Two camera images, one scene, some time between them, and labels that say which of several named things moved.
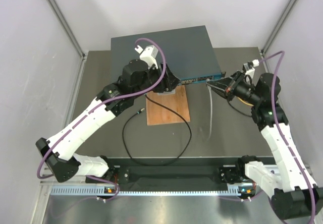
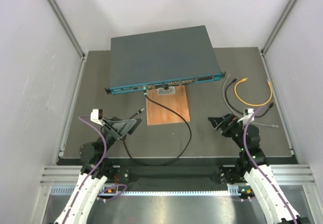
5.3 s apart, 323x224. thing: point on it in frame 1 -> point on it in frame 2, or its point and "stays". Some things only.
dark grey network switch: (188, 51) stays
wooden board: (156, 114) stays
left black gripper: (169, 81) -> (119, 127)
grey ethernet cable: (208, 82) -> (277, 126)
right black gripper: (220, 86) -> (228, 121)
